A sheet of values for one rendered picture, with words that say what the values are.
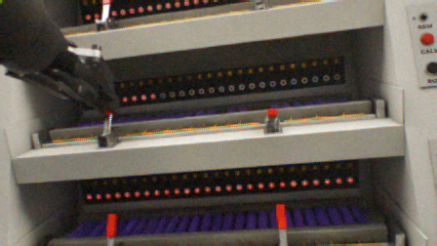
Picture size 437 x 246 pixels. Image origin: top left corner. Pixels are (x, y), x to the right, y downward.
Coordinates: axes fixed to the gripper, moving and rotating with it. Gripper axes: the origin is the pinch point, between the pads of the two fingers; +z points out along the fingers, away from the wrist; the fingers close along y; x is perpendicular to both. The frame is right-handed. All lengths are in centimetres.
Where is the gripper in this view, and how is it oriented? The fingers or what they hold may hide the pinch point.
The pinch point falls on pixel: (101, 99)
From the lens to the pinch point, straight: 58.5
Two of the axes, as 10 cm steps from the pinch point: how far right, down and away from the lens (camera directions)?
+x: -0.5, -9.5, 3.1
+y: 9.9, -1.0, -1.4
